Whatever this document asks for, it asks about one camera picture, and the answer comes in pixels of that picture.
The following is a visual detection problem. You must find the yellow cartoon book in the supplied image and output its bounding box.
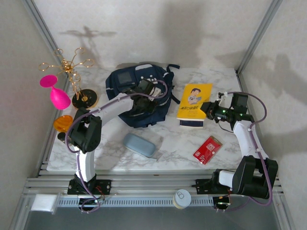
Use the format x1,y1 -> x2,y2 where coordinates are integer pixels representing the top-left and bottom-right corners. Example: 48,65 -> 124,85
176,83 -> 213,121

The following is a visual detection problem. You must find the navy blue book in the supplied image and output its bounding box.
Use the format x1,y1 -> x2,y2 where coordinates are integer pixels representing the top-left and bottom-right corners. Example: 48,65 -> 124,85
179,118 -> 204,129

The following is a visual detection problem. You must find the navy blue backpack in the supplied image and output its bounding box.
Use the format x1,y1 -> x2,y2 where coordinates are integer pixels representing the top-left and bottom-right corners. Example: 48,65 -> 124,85
105,63 -> 181,128

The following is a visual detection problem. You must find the red card packet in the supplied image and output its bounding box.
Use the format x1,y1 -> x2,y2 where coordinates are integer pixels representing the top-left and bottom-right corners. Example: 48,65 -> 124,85
192,135 -> 223,165

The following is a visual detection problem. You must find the light blue glasses case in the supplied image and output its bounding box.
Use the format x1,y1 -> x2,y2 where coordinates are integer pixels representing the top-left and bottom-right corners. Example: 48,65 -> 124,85
123,133 -> 156,158

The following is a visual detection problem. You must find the pink plastic goblet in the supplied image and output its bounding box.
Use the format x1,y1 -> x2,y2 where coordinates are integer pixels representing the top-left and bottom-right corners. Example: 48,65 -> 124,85
39,74 -> 71,111

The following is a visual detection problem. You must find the orange plastic dish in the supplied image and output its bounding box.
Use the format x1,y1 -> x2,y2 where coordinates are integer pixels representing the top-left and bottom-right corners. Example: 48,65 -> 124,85
53,115 -> 73,133

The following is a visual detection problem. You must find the black controller board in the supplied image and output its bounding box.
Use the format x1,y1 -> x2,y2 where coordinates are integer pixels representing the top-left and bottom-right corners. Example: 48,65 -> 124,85
213,195 -> 233,211
78,197 -> 103,213

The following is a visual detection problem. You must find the tin can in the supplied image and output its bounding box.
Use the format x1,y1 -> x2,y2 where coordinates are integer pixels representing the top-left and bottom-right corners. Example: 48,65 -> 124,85
173,189 -> 192,209

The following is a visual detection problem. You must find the white foam block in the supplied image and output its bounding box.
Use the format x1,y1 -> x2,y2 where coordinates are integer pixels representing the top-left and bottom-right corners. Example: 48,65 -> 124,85
30,194 -> 58,213

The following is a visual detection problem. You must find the gold wire glass rack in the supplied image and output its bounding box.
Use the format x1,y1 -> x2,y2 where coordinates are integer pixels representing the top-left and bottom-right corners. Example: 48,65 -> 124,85
38,47 -> 99,111

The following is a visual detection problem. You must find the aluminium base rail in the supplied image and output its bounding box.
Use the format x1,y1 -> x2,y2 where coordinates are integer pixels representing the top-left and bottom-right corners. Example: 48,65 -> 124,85
21,176 -> 286,198

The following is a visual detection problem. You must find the aluminium frame post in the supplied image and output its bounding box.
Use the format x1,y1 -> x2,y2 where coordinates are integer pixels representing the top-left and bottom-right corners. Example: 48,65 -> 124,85
235,0 -> 284,75
20,0 -> 72,84

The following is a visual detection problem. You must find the grey slotted cable duct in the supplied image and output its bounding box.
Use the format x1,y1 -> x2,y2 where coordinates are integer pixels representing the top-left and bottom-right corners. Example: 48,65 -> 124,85
57,196 -> 214,208

